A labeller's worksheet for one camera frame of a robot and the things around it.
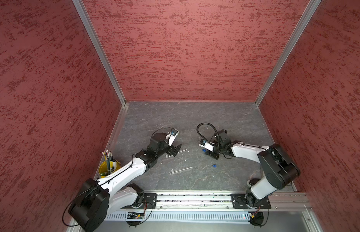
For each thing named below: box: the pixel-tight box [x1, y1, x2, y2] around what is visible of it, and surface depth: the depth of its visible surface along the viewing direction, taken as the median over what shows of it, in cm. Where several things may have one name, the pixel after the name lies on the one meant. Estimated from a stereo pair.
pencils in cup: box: [101, 149, 117, 174], surface depth 76 cm
